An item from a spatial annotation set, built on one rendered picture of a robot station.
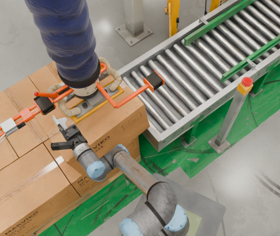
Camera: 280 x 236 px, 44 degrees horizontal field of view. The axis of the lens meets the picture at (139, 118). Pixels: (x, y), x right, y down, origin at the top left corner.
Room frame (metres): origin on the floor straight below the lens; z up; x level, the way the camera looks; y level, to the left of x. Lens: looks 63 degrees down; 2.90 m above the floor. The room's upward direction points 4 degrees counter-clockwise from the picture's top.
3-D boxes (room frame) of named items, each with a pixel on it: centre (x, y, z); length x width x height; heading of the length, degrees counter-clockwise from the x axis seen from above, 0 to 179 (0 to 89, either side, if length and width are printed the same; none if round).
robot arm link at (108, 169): (0.58, 0.24, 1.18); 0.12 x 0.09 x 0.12; 125
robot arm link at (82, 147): (0.64, 0.30, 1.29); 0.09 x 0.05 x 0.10; 124
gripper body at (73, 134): (0.72, 0.34, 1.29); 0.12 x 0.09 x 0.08; 34
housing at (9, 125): (0.81, 0.69, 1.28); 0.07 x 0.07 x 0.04; 34
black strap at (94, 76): (1.07, 0.30, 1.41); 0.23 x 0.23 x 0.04
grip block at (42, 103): (0.93, 0.51, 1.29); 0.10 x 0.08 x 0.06; 34
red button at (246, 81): (1.14, -0.70, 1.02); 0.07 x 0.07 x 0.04
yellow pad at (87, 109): (0.99, 0.25, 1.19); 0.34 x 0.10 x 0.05; 124
